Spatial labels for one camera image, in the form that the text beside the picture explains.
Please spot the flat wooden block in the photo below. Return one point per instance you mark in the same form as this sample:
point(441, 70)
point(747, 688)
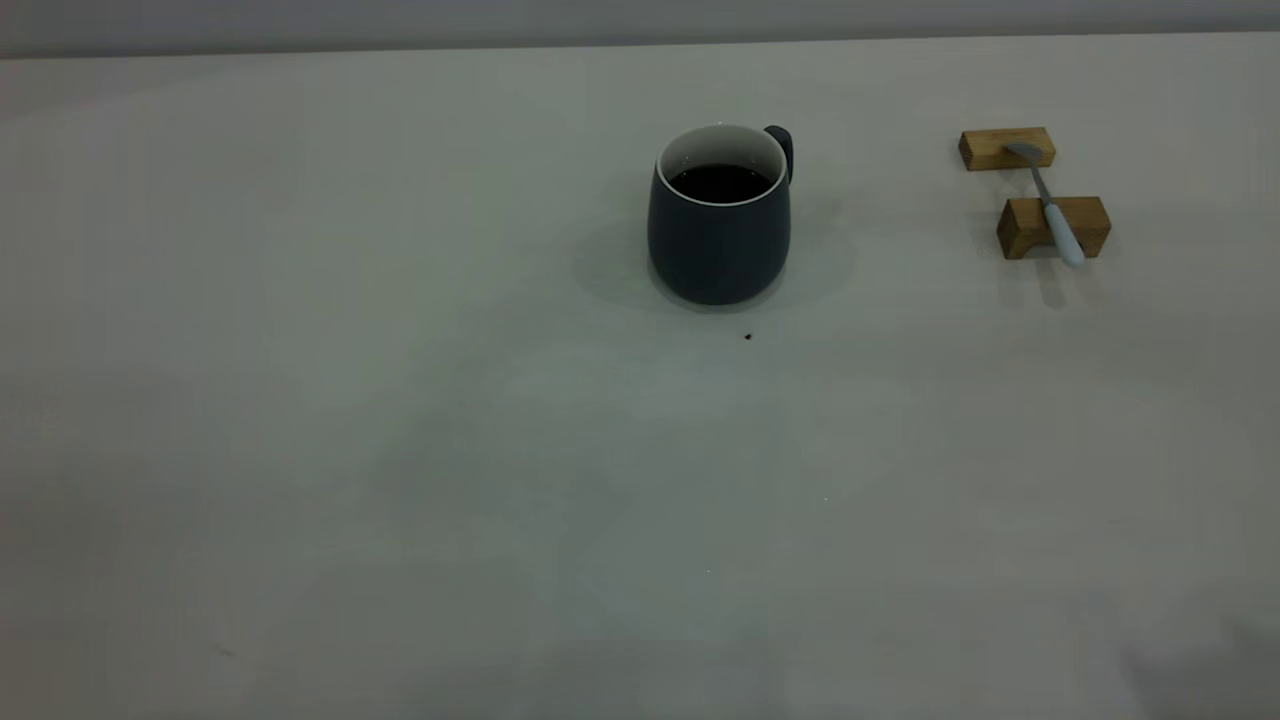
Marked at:
point(990, 150)

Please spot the dark grey ceramic cup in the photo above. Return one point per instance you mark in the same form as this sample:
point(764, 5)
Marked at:
point(715, 250)

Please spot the arched wooden block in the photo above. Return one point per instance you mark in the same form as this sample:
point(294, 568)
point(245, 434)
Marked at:
point(1025, 228)

